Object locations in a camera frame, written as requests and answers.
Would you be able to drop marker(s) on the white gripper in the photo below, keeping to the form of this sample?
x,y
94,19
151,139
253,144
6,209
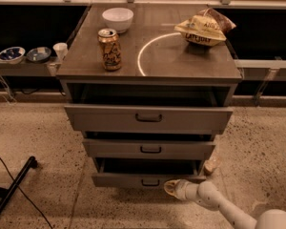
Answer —
x,y
183,189

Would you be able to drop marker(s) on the grey bottom drawer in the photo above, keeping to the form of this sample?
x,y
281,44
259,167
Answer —
x,y
143,173

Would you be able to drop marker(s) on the grey drawer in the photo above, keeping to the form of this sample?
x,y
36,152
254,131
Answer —
x,y
149,149
148,119
143,173

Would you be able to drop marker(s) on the grey middle drawer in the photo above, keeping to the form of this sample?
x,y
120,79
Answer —
x,y
149,149

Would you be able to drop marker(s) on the grey drawer cabinet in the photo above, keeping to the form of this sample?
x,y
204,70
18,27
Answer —
x,y
159,68

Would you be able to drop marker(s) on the grey top drawer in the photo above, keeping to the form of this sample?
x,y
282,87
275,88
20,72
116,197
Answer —
x,y
148,119

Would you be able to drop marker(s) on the cabinet caster wheel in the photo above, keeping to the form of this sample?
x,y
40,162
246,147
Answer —
x,y
210,165

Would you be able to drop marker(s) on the gold soda can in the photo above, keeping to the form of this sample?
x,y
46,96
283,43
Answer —
x,y
108,40

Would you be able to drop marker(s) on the yellow chip bag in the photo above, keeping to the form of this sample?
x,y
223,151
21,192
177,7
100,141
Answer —
x,y
207,28

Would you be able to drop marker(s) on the grey side shelf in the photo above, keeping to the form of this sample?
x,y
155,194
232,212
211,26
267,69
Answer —
x,y
26,68

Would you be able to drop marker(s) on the black stand leg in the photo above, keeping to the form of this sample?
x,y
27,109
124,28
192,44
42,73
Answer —
x,y
7,193

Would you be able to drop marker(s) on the white bowl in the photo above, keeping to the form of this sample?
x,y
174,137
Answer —
x,y
119,19

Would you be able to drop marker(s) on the white paper cup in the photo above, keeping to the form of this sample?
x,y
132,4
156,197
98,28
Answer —
x,y
61,50

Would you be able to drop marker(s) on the blue shallow bowl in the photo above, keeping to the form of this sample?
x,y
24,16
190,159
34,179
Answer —
x,y
39,55

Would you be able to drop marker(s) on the blue patterned bowl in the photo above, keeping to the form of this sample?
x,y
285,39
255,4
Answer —
x,y
12,55

